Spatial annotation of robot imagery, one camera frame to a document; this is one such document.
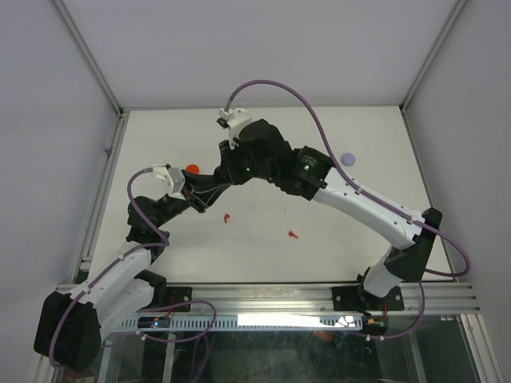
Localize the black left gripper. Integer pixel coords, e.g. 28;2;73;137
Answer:
153;170;228;228

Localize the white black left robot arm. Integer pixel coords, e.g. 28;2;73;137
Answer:
34;166;231;372

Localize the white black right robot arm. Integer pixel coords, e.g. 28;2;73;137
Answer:
216;118;442;309

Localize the orange charging case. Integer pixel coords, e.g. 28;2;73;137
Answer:
185;164;200;174

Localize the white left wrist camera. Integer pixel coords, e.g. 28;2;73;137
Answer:
151;165;186;199

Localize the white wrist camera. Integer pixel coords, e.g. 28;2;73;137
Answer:
216;108;252;150
151;165;186;199

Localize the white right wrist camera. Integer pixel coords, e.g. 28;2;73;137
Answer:
216;108;252;150

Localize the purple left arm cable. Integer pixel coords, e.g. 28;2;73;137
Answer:
47;167;171;370

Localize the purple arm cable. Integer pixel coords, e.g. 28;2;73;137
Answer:
226;79;472;342
47;167;171;370

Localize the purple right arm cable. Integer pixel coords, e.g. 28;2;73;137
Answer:
226;79;472;342

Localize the grey slotted cable tray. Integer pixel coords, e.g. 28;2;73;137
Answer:
116;314;362;333

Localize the aluminium frame post left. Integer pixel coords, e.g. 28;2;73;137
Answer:
47;0;123;116

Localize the aluminium frame post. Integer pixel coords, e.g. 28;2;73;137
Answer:
400;0;470;115
47;0;123;116

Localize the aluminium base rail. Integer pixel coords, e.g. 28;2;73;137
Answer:
165;281;481;317

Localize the aluminium frame post right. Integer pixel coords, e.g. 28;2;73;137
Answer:
400;0;470;115

